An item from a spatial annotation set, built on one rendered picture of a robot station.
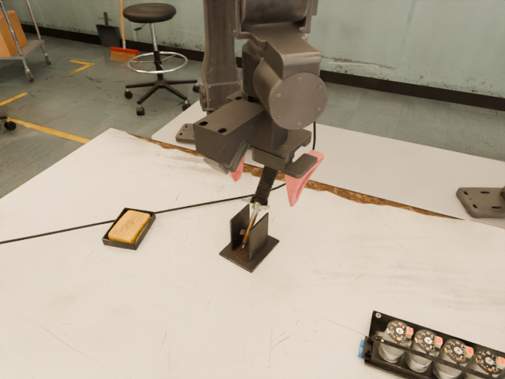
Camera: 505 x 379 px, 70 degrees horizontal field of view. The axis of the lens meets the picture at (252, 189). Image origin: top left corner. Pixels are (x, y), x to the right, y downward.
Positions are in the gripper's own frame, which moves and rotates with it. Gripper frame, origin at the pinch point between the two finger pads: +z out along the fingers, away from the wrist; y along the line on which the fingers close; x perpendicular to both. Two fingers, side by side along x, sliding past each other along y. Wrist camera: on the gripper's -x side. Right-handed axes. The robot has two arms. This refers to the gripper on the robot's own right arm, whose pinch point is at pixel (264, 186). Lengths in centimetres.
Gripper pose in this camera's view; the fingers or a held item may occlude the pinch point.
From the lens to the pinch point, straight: 51.9
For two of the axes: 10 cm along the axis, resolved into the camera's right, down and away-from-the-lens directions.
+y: 8.2, 3.6, -4.5
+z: 0.0, 7.8, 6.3
